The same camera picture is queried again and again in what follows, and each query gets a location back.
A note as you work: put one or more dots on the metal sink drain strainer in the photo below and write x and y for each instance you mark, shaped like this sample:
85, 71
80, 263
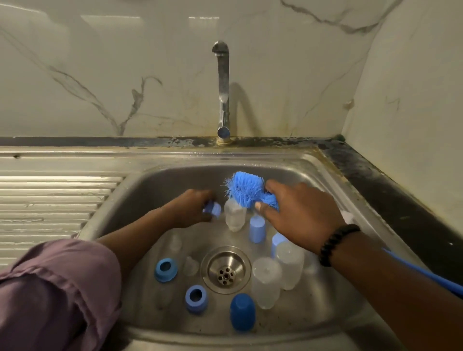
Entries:
226, 271

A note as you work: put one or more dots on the translucent bottle front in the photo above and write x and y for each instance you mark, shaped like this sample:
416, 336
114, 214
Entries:
266, 286

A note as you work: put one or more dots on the person's right forearm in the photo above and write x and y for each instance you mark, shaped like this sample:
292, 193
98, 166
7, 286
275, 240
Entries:
405, 296

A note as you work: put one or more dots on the stainless steel sink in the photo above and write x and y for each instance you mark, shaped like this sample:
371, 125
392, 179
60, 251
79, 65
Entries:
50, 195

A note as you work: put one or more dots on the person's right hand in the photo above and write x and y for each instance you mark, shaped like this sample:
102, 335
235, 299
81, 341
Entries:
304, 215

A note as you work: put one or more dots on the blue cylindrical bottle cap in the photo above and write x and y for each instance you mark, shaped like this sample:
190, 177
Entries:
257, 230
276, 238

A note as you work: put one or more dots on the person's left hand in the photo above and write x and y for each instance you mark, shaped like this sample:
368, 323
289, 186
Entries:
186, 208

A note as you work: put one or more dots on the person's left forearm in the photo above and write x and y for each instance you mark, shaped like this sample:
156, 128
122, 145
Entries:
134, 242

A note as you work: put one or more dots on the pink shirt sleeve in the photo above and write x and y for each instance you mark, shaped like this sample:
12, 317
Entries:
50, 296

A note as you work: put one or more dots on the cartoon print baby bottle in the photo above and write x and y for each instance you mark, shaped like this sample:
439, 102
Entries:
235, 217

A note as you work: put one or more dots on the translucent bottle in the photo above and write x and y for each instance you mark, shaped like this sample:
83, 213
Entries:
266, 286
291, 267

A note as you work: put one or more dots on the blue and white bottle brush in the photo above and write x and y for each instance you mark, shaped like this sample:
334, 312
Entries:
246, 189

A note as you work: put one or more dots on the chrome sink faucet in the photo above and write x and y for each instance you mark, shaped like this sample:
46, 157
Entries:
223, 87

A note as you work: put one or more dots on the dark blue dome cap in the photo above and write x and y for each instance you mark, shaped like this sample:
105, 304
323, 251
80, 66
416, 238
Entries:
243, 314

